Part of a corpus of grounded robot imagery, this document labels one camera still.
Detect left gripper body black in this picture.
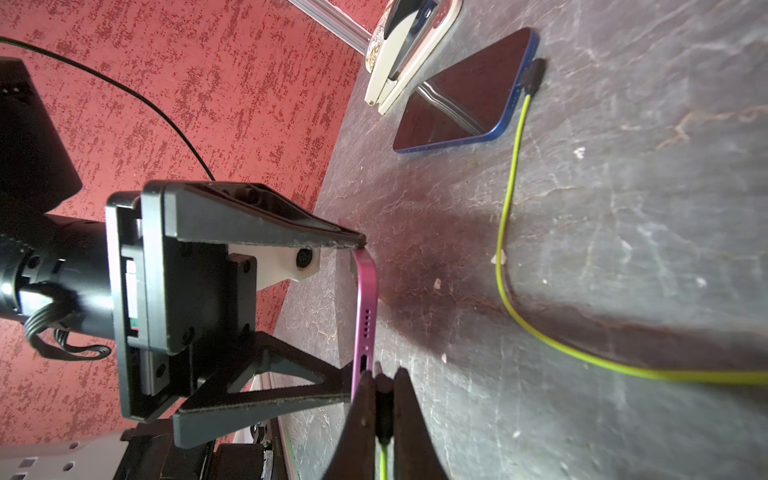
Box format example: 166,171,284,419
106,181,258,422

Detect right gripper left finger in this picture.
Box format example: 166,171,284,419
322,371,376,479

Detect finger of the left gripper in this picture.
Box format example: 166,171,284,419
172,331,354,449
162,182,366,249

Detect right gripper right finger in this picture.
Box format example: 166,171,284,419
393,368,448,480

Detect green wired earphones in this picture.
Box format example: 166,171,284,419
494,57,768,388
375,373,394,480

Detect purple-edged smartphone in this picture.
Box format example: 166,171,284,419
351,248,378,399

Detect blue-edged smartphone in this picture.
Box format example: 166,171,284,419
393,27,539,154

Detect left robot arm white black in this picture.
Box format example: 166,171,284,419
1,57,366,449

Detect white black stapler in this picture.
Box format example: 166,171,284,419
364,0,463,115

